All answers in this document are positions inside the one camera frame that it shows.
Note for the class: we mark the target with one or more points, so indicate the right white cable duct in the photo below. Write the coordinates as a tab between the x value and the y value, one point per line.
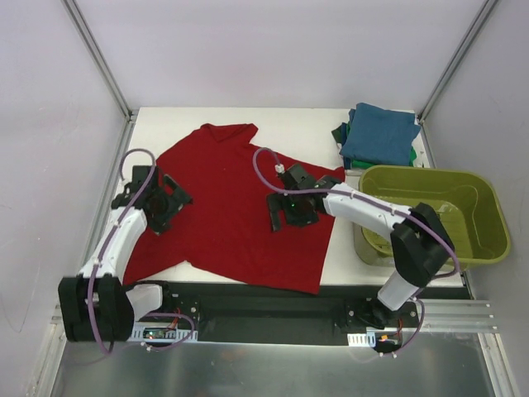
366	339

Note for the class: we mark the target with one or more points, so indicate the left aluminium frame post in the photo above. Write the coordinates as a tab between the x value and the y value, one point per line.
82	27

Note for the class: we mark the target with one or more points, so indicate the red t shirt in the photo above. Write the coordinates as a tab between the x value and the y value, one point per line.
226	230

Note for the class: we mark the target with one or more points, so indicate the white cable duct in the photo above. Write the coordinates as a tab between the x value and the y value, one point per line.
366	339
153	334

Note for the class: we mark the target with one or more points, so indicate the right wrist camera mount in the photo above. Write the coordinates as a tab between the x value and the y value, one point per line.
279	169

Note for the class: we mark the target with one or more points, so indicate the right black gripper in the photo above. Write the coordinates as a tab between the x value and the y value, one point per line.
277	210

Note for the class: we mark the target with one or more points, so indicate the left white cable duct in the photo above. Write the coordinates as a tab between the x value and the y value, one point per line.
153	334

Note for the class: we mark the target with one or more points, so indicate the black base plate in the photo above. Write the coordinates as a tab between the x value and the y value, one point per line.
254	314

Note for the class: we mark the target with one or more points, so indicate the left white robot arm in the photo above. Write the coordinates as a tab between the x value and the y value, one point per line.
95	305

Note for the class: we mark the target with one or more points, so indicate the aluminium frame post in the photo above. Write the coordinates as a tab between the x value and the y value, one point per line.
82	27
462	49

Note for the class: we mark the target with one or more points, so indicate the right aluminium frame post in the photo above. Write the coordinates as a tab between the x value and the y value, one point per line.
462	49

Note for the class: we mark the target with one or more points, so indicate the olive green plastic basket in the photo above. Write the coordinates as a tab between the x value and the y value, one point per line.
466	204

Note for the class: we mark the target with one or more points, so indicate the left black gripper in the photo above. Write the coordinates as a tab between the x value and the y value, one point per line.
172	203

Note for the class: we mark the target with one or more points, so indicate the folded blue t shirt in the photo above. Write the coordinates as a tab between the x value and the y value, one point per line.
364	112

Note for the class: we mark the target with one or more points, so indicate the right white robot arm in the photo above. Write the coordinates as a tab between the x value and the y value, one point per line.
420	243

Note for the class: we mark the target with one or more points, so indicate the folded dark green t shirt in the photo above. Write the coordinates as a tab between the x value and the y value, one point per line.
340	134

